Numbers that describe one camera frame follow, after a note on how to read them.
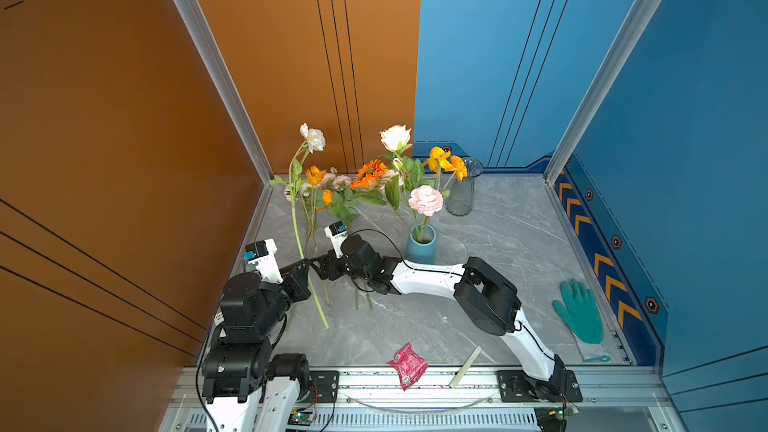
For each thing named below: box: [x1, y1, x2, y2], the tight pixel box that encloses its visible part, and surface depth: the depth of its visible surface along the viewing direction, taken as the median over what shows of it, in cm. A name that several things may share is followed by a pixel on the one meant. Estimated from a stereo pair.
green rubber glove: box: [553, 279, 611, 363], surface depth 85 cm
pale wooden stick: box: [450, 345, 482, 389], surface depth 78 cm
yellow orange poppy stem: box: [424, 146, 468, 191], surface depth 71 cm
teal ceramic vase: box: [406, 224, 437, 265], surface depth 81 cm
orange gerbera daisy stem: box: [349, 159, 390, 191], surface depth 64 cm
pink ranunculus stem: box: [408, 185, 444, 242], surface depth 71 cm
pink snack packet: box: [386, 342, 429, 391], surface depth 77 cm
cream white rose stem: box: [380, 125, 424, 241], surface depth 71 cm
